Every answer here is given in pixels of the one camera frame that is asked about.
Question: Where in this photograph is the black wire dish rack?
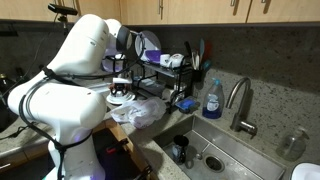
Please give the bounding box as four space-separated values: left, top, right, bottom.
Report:
133 62 193 113

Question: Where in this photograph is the stainless steel sink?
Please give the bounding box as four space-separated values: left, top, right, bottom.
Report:
154 116 285 180

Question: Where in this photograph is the white saucer plate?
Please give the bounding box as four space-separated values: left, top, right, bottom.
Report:
106 93 135 105

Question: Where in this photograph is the purple plastic bowl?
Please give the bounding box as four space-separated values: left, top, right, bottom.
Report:
145 50 161 64

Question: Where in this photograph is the blue sponge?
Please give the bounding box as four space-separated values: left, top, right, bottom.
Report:
175 98 199 113

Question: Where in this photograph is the black camera on stand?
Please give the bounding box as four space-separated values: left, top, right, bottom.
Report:
48 3 78 15

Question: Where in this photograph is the curved metal faucet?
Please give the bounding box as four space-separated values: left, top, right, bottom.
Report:
226 77 258 137

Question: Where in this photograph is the white plate at corner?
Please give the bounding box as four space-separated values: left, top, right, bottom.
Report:
291 163 320 180

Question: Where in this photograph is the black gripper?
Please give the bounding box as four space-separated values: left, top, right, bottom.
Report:
109 78 132 97

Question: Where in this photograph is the black utensil holder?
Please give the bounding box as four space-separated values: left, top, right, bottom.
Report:
192 70 205 89

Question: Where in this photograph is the clear plastic container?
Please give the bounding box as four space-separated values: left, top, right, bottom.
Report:
139 79 165 97

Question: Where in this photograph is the white plastic shopping bag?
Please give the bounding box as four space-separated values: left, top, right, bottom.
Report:
111 97 166 129

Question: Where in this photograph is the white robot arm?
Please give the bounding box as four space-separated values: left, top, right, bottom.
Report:
8 14 132 180

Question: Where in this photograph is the blue dish soap bottle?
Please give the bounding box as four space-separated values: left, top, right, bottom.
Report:
202 78 224 119

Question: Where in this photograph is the white patterned mug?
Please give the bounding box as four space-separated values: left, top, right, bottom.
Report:
169 53 184 68

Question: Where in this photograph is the large white plate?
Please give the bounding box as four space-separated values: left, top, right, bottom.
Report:
135 30 161 61

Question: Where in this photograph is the black mug in sink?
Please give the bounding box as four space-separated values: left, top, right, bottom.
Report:
172 135 189 164

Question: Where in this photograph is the clear soap dispenser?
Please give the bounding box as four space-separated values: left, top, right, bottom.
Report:
276 126 309 162

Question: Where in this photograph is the red spatula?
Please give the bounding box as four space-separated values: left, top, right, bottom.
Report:
203 41 212 60

